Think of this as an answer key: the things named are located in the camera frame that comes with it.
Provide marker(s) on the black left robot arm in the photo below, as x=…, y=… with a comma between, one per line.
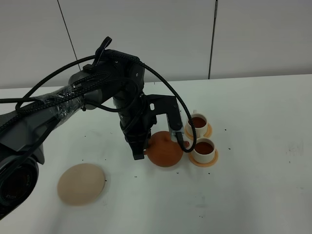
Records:
x=112, y=75

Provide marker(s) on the near white teacup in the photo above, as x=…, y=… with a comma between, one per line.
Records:
x=204, y=151

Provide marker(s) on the far orange coaster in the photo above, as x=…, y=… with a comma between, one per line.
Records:
x=205, y=131

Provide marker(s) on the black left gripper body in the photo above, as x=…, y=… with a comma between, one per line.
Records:
x=141, y=116

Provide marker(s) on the near orange coaster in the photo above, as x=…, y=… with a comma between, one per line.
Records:
x=203, y=164

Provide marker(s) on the white teacup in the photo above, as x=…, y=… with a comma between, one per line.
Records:
x=204, y=151
x=199, y=120

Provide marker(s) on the far white teacup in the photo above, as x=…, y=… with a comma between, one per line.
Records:
x=199, y=120

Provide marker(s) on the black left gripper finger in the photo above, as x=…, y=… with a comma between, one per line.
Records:
x=138, y=143

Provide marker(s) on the orange coaster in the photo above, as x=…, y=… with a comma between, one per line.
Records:
x=203, y=164
x=205, y=131

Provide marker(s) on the brown clay teapot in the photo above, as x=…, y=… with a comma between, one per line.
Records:
x=162, y=151

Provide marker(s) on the beige round teapot trivet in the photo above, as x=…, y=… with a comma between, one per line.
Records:
x=81, y=184

